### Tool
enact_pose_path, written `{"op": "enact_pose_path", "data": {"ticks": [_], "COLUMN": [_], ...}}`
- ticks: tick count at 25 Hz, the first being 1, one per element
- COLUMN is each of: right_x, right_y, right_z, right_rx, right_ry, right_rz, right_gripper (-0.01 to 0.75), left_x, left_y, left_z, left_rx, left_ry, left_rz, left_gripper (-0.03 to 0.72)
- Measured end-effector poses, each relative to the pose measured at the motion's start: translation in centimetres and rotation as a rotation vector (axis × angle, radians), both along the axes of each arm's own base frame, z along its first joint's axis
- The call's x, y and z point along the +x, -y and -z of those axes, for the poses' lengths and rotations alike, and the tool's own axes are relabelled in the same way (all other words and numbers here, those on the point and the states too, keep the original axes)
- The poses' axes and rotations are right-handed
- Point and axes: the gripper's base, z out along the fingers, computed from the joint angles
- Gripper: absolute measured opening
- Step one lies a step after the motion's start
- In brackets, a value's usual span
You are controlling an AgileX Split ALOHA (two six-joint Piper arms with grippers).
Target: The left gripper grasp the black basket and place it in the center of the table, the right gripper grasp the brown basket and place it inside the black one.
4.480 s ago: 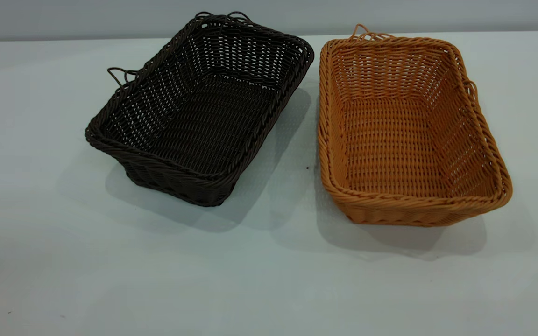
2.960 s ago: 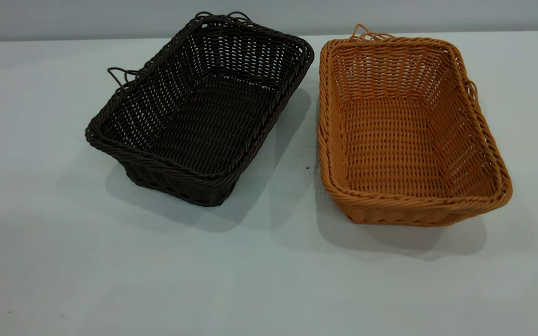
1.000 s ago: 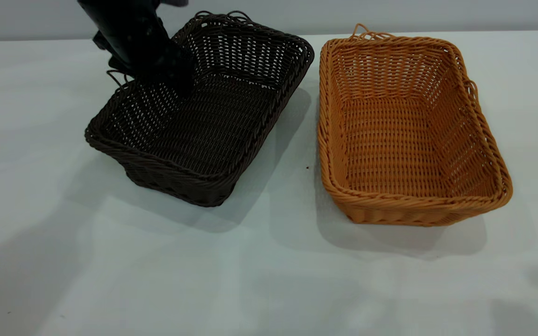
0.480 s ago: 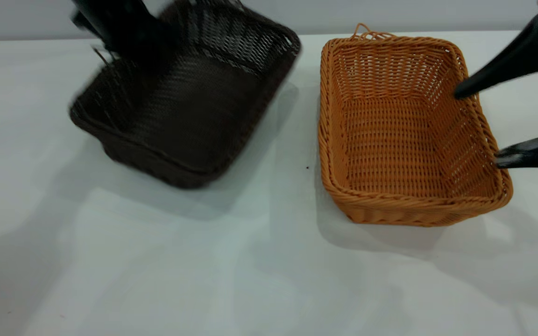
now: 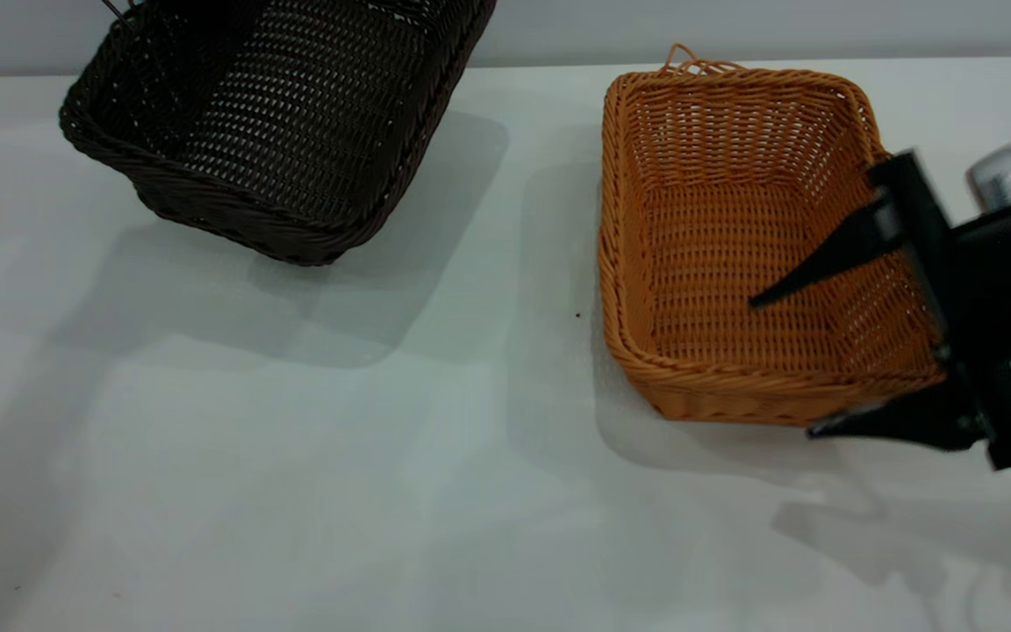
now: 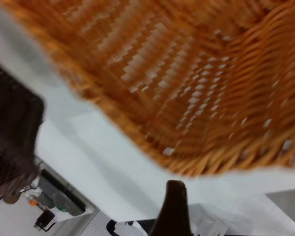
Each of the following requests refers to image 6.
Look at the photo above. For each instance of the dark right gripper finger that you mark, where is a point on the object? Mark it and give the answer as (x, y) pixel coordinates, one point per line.
(173, 211)

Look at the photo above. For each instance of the orange woven wicker basket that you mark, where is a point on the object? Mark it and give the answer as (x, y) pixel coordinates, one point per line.
(186, 73)

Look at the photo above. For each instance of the black woven wicker basket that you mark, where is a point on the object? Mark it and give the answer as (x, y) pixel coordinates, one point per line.
(9, 110)

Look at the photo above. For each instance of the black electronics box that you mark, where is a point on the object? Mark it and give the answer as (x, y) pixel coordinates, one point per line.
(61, 194)

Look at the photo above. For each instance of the small black clamp device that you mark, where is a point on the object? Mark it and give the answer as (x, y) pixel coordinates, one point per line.
(44, 218)

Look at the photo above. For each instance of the small orange knob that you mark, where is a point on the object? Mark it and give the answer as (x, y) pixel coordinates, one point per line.
(33, 203)

